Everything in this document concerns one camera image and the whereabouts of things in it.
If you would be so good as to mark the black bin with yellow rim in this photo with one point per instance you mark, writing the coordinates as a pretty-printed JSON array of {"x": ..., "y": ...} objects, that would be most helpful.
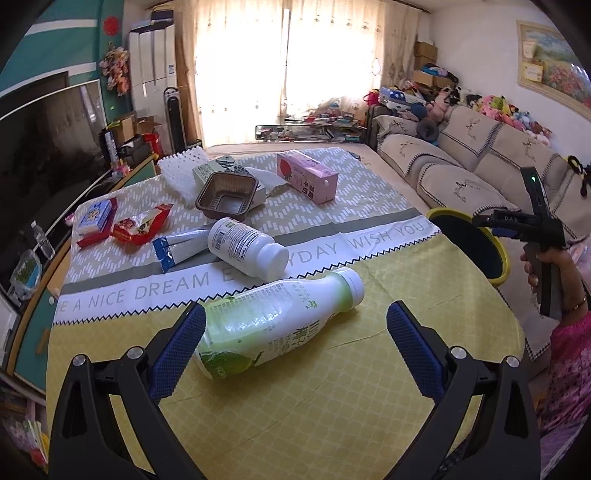
[{"x": 461, "y": 249}]

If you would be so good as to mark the red round wall sticker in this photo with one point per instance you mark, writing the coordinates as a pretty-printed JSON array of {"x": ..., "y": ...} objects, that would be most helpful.
[{"x": 112, "y": 25}]

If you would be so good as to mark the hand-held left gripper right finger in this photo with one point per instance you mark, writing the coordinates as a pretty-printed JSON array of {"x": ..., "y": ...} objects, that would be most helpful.
[{"x": 411, "y": 346}]

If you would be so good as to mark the black television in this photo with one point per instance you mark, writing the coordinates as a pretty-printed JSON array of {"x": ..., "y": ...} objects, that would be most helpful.
[{"x": 46, "y": 152}]

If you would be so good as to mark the pink floral clothing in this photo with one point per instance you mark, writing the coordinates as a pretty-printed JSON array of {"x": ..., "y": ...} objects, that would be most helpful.
[{"x": 568, "y": 369}]

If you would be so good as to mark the blue star print case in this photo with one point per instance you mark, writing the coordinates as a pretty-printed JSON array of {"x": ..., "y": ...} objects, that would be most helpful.
[{"x": 397, "y": 97}]

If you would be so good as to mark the brown cardboard box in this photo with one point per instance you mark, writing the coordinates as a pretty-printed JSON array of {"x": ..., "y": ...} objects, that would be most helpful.
[
  {"x": 431, "y": 78},
  {"x": 425, "y": 49},
  {"x": 425, "y": 63}
]

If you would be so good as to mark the framed flower wall picture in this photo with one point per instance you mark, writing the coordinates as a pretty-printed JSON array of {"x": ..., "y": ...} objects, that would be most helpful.
[{"x": 558, "y": 64}]

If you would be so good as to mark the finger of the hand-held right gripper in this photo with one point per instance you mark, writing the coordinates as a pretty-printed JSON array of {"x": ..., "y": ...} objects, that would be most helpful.
[
  {"x": 505, "y": 232},
  {"x": 508, "y": 218}
]

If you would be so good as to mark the beige sofa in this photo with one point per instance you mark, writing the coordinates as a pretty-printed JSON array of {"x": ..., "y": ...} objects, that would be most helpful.
[{"x": 461, "y": 184}]

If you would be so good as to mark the clear water bottle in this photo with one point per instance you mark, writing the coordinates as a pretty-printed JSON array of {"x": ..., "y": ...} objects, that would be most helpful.
[{"x": 42, "y": 240}]

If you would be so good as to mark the floral print carton box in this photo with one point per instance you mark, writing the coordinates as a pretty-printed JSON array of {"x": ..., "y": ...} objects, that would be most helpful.
[{"x": 217, "y": 167}]

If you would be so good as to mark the cream embroidered curtain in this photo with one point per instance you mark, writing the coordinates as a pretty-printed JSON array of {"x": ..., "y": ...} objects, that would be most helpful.
[{"x": 240, "y": 69}]

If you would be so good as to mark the glass coffee table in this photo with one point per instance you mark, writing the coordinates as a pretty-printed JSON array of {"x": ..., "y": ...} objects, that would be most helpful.
[{"x": 295, "y": 131}]

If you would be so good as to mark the pink milk carton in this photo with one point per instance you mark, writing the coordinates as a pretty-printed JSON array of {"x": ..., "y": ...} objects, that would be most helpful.
[{"x": 304, "y": 175}]

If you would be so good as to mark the green and white drink bottle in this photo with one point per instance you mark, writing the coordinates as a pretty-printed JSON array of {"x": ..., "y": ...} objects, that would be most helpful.
[{"x": 258, "y": 323}]

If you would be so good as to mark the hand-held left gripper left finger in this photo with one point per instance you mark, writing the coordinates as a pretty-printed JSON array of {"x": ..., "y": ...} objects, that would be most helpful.
[{"x": 180, "y": 350}]

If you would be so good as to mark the black and yellow plush toy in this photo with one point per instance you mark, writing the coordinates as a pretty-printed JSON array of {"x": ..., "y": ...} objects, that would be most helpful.
[{"x": 579, "y": 170}]

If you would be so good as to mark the grey neck pillow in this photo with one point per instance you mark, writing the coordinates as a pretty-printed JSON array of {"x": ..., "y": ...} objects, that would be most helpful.
[{"x": 428, "y": 130}]

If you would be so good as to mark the white refrigerator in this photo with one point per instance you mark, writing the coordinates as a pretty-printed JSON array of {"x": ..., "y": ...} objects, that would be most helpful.
[{"x": 152, "y": 64}]

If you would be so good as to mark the row of plush toys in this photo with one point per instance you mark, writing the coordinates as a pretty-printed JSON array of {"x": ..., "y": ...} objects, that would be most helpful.
[{"x": 494, "y": 106}]

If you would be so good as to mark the artificial flower decoration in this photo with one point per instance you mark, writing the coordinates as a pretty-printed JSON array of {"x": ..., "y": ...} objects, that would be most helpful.
[{"x": 115, "y": 69}]

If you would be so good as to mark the white tissue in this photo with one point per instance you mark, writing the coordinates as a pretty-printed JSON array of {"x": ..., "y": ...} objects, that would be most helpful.
[{"x": 272, "y": 180}]

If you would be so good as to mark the person's right hand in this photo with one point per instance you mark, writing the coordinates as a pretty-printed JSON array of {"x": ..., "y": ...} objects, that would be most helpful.
[{"x": 530, "y": 272}]

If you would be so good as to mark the yellow and grey tablecloth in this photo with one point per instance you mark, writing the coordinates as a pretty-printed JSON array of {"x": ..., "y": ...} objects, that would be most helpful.
[{"x": 323, "y": 415}]

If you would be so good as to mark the black and white tower fan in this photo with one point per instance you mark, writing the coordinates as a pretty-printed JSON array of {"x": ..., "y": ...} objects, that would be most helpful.
[{"x": 175, "y": 124}]

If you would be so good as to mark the blue card box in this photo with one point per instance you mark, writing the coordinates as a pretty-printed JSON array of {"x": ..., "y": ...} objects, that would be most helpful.
[{"x": 94, "y": 217}]

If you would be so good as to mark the red snack packet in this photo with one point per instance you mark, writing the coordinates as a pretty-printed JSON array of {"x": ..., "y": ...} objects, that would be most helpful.
[{"x": 138, "y": 224}]

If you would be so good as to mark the brown plastic tray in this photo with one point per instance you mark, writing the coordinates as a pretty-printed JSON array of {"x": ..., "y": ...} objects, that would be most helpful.
[{"x": 226, "y": 203}]

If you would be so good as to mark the white pill bottle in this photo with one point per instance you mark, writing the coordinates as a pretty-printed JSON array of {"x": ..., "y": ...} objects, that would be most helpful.
[{"x": 240, "y": 244}]

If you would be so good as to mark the clear plastic container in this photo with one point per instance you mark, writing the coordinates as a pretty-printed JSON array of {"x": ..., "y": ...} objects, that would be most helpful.
[{"x": 25, "y": 272}]

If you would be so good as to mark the pile of boxes by fan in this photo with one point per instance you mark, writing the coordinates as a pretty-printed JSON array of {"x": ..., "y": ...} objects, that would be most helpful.
[{"x": 138, "y": 134}]

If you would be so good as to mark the person's right forearm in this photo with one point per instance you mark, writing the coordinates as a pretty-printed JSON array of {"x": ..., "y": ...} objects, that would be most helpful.
[{"x": 579, "y": 314}]

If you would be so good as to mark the stack of books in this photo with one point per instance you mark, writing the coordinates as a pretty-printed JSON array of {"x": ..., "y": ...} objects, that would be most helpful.
[{"x": 25, "y": 434}]

